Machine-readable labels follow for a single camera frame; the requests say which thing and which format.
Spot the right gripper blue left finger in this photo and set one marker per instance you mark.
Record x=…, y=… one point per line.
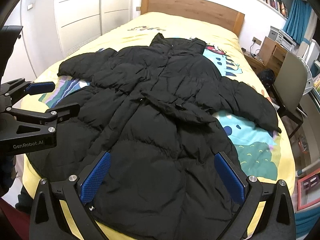
x=47, y=220

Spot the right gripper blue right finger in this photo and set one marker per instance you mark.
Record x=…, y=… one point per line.
x=277, y=220

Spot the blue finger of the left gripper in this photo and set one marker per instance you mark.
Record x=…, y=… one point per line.
x=24, y=121
x=19, y=88

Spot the black puffer coat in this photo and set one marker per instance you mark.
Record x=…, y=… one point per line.
x=152, y=108

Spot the pink framed picture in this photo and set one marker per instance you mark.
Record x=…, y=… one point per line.
x=308, y=190

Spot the white door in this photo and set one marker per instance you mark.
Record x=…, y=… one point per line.
x=40, y=34

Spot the white wardrobe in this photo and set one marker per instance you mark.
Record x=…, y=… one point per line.
x=79, y=22

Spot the olive green chair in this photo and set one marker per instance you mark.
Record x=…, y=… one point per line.
x=288, y=89

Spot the wooden headboard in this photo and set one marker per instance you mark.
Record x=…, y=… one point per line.
x=201, y=10

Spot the wooden nightstand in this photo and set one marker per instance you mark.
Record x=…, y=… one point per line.
x=270, y=56

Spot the white printer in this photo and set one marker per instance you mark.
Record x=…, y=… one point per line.
x=282, y=38

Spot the teal curtain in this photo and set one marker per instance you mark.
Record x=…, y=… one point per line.
x=297, y=21

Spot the wall power socket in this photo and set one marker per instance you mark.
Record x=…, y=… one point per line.
x=257, y=41

